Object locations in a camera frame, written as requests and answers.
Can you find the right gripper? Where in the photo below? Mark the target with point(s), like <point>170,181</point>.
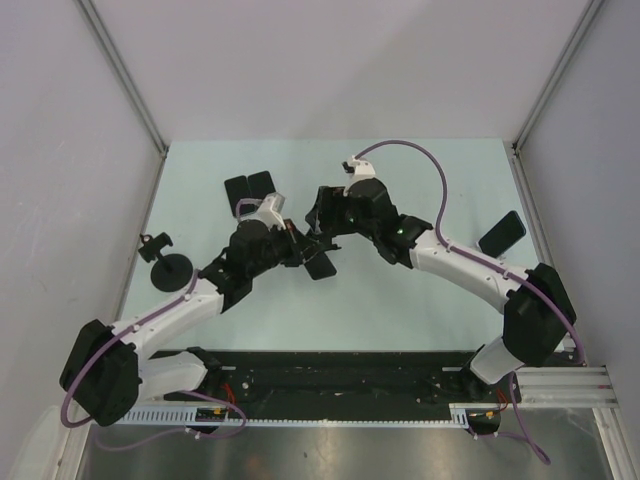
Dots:
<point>329,198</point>

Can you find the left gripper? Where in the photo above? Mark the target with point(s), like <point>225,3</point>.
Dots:
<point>296,243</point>

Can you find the black folding phone stand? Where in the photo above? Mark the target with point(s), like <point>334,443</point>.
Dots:
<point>315,259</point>

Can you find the black phone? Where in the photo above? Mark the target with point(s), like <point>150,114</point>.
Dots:
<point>261,185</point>

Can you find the teal phone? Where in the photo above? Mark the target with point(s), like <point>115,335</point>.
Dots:
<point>237,189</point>

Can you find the black round base phone stand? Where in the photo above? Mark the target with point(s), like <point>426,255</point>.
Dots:
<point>169,272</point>

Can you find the blue phone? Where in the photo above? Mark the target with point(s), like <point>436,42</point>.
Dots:
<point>508,231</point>

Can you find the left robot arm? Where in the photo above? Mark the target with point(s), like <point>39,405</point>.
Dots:
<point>111,368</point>

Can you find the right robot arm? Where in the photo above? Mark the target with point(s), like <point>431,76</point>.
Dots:
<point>535,306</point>

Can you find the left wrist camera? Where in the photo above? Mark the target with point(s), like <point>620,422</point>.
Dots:
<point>268,209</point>

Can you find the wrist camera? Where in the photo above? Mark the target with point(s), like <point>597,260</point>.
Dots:
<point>357,170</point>
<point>268,209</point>

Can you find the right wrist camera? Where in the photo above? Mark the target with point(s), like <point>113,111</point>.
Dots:
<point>357,170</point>

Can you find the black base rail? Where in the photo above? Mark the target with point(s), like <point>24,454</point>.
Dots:
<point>345,386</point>

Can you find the aluminium frame rails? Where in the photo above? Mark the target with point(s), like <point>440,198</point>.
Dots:
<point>566,387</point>

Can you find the left aluminium corner post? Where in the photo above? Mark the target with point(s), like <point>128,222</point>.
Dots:
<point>116,62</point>

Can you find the aluminium corner post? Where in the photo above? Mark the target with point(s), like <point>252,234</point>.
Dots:
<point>116,62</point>
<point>567,55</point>

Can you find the right aluminium corner post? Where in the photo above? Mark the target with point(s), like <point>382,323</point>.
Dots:
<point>567,55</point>

